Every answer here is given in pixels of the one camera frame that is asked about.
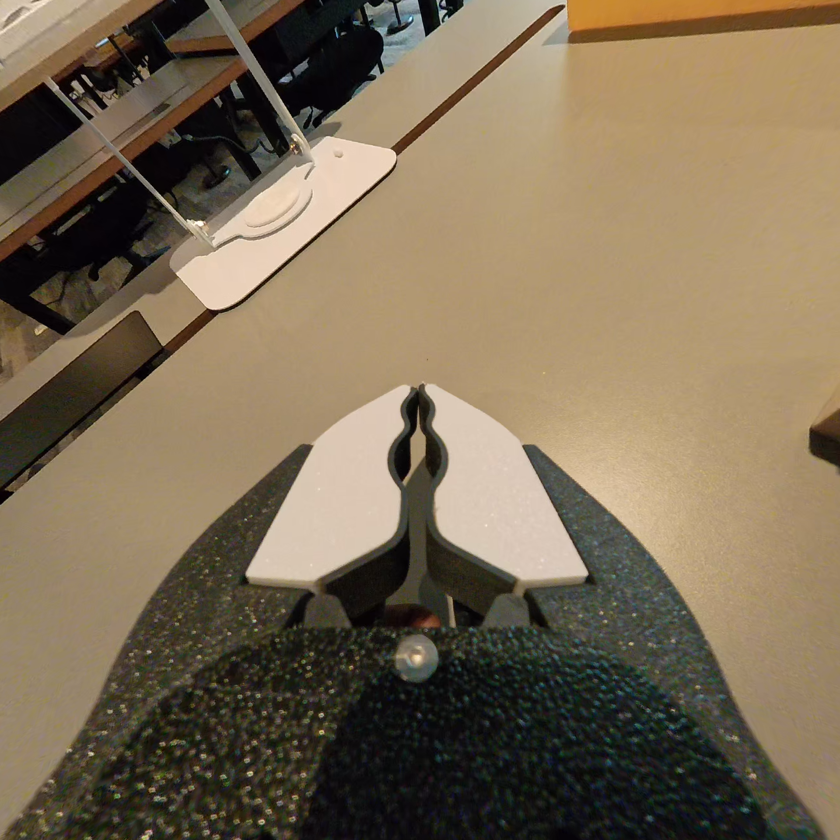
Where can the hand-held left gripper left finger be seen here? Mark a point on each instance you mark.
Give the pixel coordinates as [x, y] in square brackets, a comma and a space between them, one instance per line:
[341, 499]

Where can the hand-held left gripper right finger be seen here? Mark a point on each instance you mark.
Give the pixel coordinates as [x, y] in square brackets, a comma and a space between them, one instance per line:
[499, 505]

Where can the black chair backrest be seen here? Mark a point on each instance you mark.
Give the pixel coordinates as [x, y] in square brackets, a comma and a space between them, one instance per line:
[72, 400]

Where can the white monitor stand base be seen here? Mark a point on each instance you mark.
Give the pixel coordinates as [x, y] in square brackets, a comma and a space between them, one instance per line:
[275, 210]

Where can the dark flat object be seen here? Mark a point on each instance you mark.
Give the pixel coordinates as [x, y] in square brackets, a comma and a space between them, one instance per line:
[827, 436]

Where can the black office chair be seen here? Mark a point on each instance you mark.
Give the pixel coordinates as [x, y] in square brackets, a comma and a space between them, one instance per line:
[328, 65]

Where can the wooden office desk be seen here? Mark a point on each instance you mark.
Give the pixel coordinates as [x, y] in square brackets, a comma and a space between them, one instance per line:
[111, 131]

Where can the orange wooden panel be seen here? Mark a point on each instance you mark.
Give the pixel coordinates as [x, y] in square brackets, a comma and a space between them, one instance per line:
[702, 14]

